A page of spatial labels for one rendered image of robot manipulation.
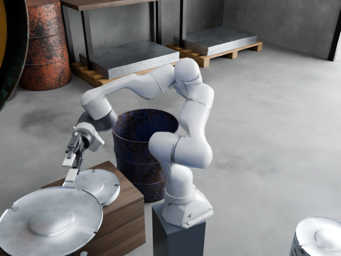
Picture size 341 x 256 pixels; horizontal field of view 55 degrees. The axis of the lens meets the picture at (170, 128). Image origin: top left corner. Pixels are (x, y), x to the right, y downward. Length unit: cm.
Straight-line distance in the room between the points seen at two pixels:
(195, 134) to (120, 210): 64
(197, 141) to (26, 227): 62
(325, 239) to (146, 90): 104
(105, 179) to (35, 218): 80
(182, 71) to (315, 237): 97
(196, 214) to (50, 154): 160
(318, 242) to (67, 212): 112
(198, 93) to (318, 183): 146
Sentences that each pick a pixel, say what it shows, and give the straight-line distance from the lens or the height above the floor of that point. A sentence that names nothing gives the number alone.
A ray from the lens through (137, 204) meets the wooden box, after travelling 172.
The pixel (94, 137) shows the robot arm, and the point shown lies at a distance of 139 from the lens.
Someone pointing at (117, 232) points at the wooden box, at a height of 20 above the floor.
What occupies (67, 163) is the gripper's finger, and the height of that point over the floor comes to 82.
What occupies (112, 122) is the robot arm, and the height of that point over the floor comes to 81.
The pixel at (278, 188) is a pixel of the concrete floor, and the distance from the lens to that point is 241.
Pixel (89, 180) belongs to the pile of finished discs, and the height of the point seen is 38.
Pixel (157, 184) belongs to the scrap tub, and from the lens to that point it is 209.
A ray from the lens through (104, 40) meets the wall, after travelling 475.
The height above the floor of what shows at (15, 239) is 79.
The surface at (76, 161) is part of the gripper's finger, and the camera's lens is 130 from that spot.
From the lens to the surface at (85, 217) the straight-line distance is 103.
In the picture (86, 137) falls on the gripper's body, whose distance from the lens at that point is 133.
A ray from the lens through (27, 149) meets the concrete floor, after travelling 288.
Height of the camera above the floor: 150
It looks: 31 degrees down
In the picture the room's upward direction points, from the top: straight up
